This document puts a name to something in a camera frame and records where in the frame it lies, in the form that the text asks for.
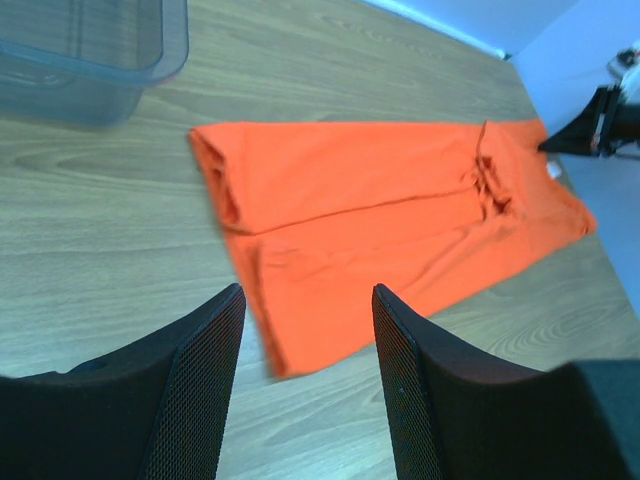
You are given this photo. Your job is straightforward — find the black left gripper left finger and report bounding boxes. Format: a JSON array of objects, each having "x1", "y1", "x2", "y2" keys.
[{"x1": 1, "y1": 284, "x2": 246, "y2": 480}]

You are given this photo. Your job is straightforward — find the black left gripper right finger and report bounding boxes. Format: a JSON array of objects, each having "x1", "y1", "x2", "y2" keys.
[{"x1": 372, "y1": 284, "x2": 639, "y2": 479}]

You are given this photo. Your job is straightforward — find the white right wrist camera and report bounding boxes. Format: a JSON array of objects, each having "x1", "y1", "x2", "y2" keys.
[{"x1": 607, "y1": 41, "x2": 639, "y2": 102}]

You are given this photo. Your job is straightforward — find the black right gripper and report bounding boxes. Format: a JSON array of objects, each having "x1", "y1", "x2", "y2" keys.
[{"x1": 538, "y1": 86, "x2": 639, "y2": 159}]

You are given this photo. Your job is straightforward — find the clear plastic bin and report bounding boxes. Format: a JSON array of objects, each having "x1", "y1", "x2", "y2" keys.
[{"x1": 1, "y1": 0, "x2": 189, "y2": 127}]

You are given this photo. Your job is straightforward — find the orange t shirt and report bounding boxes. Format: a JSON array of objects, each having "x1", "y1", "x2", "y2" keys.
[{"x1": 189, "y1": 120, "x2": 597, "y2": 379}]

